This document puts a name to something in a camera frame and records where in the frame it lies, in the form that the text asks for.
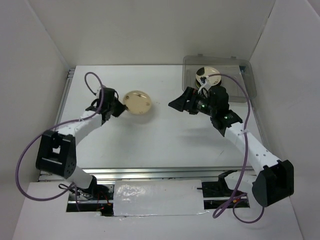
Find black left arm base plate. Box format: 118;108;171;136
69;184;115;203

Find white foil-covered panel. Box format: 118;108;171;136
113;180;205;217

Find clear plastic bin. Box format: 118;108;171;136
182;55;257;103

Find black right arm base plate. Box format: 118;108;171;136
196;180;233;200

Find cream plate with brown motifs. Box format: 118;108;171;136
122;90;152;115

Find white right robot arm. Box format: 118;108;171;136
168;86;294;207

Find cream plate with black patch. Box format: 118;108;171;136
195;66;222;83

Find aluminium front rail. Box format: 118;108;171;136
84;166;242;183

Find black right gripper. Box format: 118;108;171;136
168;86;217;117

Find black glossy plate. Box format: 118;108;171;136
195;80;222;90

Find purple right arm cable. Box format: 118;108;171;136
199;73;266;224

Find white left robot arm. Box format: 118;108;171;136
35;87;127;200

